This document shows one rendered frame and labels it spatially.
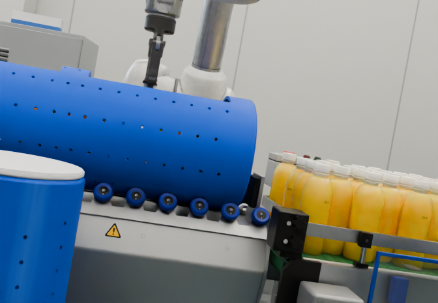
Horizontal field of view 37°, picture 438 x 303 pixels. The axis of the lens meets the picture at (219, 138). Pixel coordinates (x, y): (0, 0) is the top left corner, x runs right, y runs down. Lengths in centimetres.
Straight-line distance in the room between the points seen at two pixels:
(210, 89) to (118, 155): 77
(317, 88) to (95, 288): 317
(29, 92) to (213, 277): 59
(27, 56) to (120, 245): 188
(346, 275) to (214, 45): 98
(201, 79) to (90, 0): 244
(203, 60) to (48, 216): 116
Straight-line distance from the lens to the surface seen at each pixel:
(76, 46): 320
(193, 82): 218
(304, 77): 448
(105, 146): 146
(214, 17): 215
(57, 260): 118
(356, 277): 152
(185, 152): 147
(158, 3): 158
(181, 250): 151
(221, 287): 156
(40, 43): 324
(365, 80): 457
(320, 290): 140
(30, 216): 112
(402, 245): 157
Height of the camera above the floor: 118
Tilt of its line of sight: 2 degrees down
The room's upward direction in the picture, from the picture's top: 10 degrees clockwise
